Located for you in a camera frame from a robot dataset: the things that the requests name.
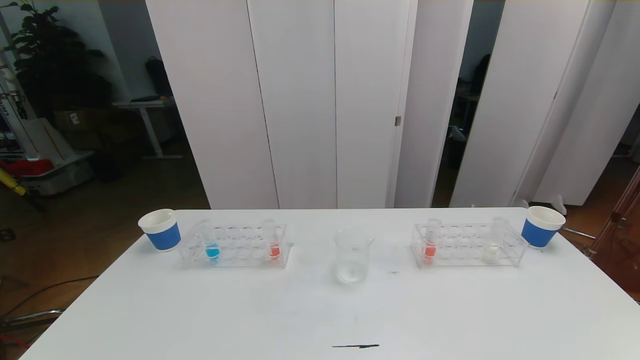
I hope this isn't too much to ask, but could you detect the white standing desk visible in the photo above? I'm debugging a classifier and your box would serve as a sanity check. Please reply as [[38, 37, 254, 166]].
[[112, 97, 183, 161]]

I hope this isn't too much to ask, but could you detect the black floor cable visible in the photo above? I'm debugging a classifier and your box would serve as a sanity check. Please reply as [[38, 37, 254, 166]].
[[0, 275, 98, 318]]

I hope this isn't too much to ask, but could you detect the clear acrylic test tube rack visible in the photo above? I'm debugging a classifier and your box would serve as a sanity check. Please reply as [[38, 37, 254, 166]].
[[411, 221, 530, 269], [177, 222, 293, 270]]

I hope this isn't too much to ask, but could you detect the white paper cup blue sleeve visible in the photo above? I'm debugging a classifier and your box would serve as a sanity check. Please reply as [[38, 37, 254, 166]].
[[521, 205, 567, 249], [138, 208, 182, 252]]

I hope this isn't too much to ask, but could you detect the white three-panel folding screen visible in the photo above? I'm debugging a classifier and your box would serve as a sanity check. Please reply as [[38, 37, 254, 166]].
[[145, 0, 418, 210]]

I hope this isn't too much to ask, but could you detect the clear glass beaker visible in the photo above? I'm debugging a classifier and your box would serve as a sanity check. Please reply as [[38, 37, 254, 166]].
[[334, 228, 375, 287]]

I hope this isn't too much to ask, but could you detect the white partition panel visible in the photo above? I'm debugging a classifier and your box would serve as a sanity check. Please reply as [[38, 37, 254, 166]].
[[394, 0, 475, 209], [449, 0, 593, 208], [530, 0, 640, 207]]

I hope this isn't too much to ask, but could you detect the cardboard box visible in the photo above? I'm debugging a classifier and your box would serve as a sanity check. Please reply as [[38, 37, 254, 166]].
[[52, 106, 101, 132]]

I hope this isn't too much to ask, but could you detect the grey metal bar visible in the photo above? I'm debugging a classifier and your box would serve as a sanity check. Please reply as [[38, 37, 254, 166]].
[[0, 309, 65, 331]]

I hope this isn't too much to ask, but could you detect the dark green potted plant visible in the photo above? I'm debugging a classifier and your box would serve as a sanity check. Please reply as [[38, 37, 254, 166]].
[[0, 0, 113, 118]]

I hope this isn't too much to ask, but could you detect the brown wooden stand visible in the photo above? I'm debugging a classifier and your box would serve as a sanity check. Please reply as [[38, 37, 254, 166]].
[[587, 167, 640, 301]]

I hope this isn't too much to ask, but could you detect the black backpack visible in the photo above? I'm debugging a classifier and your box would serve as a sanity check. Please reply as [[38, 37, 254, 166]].
[[145, 56, 173, 98]]

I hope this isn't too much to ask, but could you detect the white leaning board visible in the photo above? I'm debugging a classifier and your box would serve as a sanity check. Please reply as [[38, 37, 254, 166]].
[[20, 116, 68, 163]]

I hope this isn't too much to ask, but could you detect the yellow tool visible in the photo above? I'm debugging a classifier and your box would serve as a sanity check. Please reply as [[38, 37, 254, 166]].
[[0, 166, 27, 197]]

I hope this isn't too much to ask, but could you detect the test tube with blue pigment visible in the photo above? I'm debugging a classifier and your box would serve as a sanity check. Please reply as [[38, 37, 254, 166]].
[[199, 220, 221, 262]]

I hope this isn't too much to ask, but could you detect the white partition foot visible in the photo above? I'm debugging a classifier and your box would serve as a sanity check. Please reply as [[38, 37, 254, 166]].
[[520, 194, 568, 216]]

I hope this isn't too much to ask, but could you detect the test tube with yellow pigment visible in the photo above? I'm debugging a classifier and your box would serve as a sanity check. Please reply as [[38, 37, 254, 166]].
[[482, 216, 510, 265]]

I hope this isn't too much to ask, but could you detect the test tube with red pigment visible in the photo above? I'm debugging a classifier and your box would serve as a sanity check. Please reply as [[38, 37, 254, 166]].
[[262, 218, 282, 261], [423, 218, 443, 266]]

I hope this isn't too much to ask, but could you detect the white equipment base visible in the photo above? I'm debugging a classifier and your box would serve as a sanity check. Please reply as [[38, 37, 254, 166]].
[[20, 149, 96, 196]]

